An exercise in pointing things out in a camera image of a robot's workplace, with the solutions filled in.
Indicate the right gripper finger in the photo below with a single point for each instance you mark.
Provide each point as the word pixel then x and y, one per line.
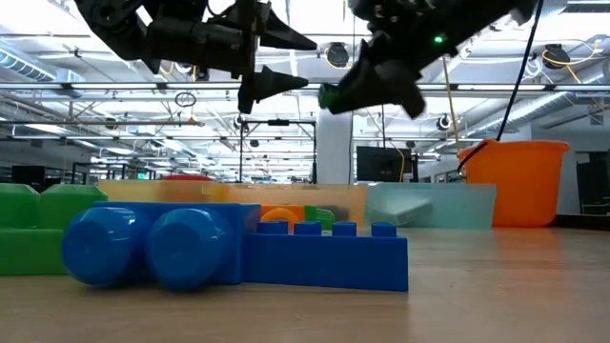
pixel 362 78
pixel 367 99

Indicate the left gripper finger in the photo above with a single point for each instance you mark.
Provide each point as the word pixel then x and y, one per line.
pixel 276 86
pixel 281 38

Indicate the dark green small brick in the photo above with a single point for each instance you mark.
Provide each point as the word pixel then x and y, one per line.
pixel 326 218

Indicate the large orange one-stud block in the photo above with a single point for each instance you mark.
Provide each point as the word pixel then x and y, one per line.
pixel 286 212

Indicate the blue eight-stud brick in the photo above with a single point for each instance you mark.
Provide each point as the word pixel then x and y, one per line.
pixel 324 262

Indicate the large blue two-stud block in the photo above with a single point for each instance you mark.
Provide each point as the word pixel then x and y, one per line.
pixel 186 248

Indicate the large green two-stud block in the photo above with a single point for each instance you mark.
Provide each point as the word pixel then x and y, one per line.
pixel 28 238

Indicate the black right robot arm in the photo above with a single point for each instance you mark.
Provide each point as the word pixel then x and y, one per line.
pixel 476 19

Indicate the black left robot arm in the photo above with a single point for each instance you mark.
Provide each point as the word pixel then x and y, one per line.
pixel 114 24

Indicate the white structural column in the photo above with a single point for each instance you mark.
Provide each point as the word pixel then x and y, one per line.
pixel 333 147

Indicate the black computer monitor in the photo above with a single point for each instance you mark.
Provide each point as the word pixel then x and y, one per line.
pixel 381 164

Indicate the long linear light bar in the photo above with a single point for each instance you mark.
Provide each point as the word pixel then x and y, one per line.
pixel 119 86

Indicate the translucent orange bin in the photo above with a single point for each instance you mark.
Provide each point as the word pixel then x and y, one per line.
pixel 343 195

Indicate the translucent yellow bin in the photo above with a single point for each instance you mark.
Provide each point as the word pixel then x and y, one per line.
pixel 143 191

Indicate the orange plastic bucket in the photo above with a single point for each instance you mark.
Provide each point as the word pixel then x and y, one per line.
pixel 524 186

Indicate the dark background monitor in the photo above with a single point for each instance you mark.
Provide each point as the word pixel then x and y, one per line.
pixel 27 175

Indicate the dark cabinet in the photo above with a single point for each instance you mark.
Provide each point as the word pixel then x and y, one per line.
pixel 593 181

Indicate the black metal frame rig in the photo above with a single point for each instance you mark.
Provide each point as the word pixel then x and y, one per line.
pixel 240 152

